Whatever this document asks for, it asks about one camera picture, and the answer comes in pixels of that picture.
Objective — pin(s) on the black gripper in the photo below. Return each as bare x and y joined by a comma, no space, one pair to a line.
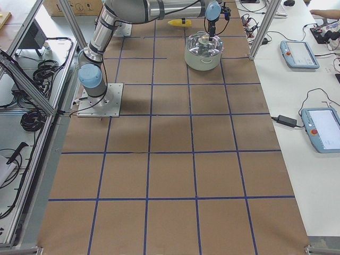
211,27

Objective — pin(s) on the glass pot lid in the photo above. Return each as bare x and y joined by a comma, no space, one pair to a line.
200,44

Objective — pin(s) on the yellow corn cob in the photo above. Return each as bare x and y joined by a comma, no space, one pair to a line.
180,22

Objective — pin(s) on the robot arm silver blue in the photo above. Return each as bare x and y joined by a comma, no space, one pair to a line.
135,63

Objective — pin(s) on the pale green steel pot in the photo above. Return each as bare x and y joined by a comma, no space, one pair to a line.
201,63

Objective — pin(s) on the far blue teach pendant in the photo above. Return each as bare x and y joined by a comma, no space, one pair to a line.
298,55

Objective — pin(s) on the blue teach pendant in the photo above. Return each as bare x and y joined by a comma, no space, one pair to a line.
322,127
298,55

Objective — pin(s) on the black power adapter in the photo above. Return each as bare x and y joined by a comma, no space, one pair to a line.
287,121

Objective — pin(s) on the cardboard box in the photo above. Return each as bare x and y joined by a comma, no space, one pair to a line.
79,7

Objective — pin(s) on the near blue teach pendant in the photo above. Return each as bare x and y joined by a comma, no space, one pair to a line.
322,127

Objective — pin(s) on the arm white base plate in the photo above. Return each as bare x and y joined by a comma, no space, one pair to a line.
109,106

